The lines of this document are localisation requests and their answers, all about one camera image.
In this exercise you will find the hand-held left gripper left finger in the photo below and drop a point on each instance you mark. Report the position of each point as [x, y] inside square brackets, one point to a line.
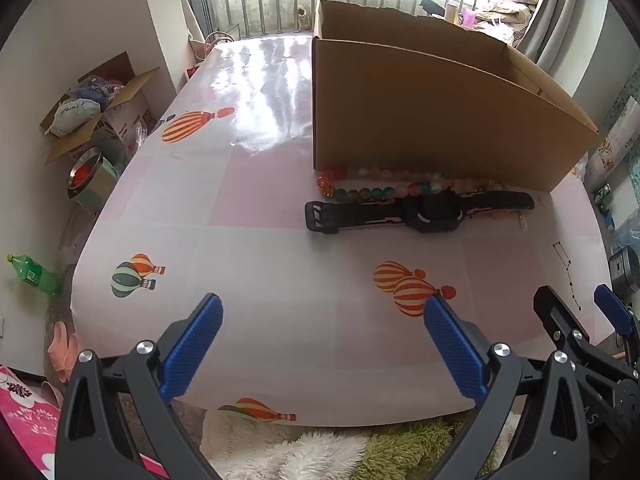
[197, 340]

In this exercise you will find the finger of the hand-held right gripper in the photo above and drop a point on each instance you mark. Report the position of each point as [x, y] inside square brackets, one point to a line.
[614, 310]
[557, 315]

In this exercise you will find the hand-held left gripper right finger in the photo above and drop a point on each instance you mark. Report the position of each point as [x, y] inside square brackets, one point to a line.
[452, 347]

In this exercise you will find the large brown cardboard box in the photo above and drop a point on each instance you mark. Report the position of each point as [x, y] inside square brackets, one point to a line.
[425, 120]

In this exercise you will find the grey rice cooker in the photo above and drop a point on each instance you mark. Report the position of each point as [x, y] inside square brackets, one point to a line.
[624, 267]

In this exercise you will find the small white clip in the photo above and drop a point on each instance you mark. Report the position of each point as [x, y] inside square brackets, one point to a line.
[523, 222]

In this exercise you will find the green shaggy rug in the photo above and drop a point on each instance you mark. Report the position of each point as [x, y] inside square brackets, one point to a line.
[415, 447]

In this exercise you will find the green can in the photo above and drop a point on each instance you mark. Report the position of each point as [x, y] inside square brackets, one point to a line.
[603, 194]

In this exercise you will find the pink slipper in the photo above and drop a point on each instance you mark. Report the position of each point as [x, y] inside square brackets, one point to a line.
[52, 391]
[62, 342]

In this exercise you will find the black wrist watch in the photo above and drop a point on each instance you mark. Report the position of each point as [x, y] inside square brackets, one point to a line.
[430, 212]

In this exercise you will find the white fluffy rug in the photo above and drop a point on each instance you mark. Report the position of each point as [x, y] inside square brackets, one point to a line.
[280, 450]

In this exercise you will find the printed paper roll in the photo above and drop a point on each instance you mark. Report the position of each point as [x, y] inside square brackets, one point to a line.
[612, 145]

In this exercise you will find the green plastic bottle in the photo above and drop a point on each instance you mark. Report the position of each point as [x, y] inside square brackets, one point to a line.
[37, 276]

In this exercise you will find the pink floral mat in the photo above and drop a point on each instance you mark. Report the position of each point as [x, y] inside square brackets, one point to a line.
[25, 420]

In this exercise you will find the turquoise floral cloth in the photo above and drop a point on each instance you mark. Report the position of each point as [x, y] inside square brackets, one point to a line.
[631, 95]

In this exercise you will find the open printed cardboard box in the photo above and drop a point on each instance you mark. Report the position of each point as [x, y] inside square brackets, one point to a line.
[120, 125]

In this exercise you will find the clothes pile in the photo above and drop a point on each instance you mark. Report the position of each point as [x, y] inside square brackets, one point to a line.
[75, 110]

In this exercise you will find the grey curtain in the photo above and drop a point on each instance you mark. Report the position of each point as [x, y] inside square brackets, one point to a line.
[560, 25]

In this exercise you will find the bedding pile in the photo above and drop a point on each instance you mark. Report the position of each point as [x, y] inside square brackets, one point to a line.
[505, 12]

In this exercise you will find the metal balcony railing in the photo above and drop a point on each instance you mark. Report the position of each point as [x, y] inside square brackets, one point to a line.
[280, 0]

